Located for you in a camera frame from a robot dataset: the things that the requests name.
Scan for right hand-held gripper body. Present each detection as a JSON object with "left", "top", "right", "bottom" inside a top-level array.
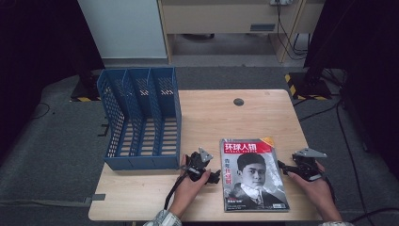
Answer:
[{"left": 293, "top": 148, "right": 327, "bottom": 183}]

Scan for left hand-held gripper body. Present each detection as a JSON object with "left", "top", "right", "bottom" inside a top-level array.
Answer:
[{"left": 184, "top": 147, "right": 215, "bottom": 184}]

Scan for magazine with portrait cover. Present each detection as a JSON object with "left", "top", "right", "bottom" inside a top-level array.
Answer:
[{"left": 219, "top": 136, "right": 290, "bottom": 213}]

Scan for blue plastic file rack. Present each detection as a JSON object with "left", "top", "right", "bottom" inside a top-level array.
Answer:
[{"left": 96, "top": 66, "right": 183, "bottom": 171}]

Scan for person's left hand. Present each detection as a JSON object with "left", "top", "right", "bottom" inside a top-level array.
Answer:
[{"left": 168, "top": 154, "right": 212, "bottom": 218}]

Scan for person's right hand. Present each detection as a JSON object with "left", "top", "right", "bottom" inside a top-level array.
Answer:
[{"left": 287, "top": 161, "right": 343, "bottom": 222}]

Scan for black stand base striped edge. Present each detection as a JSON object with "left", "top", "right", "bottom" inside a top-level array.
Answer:
[
  {"left": 284, "top": 72, "right": 333, "bottom": 102},
  {"left": 69, "top": 74, "right": 103, "bottom": 103}
]

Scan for grey tape strip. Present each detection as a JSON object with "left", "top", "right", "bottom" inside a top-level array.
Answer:
[{"left": 84, "top": 193, "right": 106, "bottom": 205}]

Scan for dark curtain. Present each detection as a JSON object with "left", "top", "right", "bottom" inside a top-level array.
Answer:
[
  {"left": 304, "top": 0, "right": 399, "bottom": 178},
  {"left": 0, "top": 0, "right": 105, "bottom": 158}
]

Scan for light wooden desk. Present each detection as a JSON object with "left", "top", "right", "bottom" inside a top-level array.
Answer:
[{"left": 157, "top": 0, "right": 326, "bottom": 64}]

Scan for white cabinet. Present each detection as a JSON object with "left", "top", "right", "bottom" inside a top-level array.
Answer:
[{"left": 77, "top": 0, "right": 168, "bottom": 59}]

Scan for long black floor cable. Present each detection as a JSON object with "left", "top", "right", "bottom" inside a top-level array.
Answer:
[{"left": 335, "top": 100, "right": 369, "bottom": 226}]

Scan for black hanging cables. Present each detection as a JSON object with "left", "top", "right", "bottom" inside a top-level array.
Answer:
[{"left": 276, "top": 3, "right": 310, "bottom": 61}]

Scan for thin black floor cable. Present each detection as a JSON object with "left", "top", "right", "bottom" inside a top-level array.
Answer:
[{"left": 30, "top": 102, "right": 51, "bottom": 121}]

